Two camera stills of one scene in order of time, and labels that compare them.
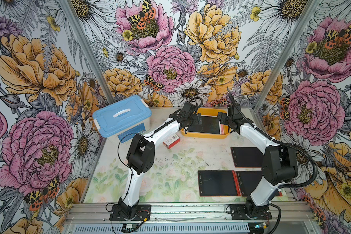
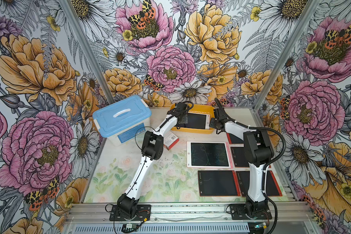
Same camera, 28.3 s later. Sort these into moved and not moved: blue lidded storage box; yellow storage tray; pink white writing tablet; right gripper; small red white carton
Moved: yellow storage tray; right gripper; pink white writing tablet
Not moved: blue lidded storage box; small red white carton
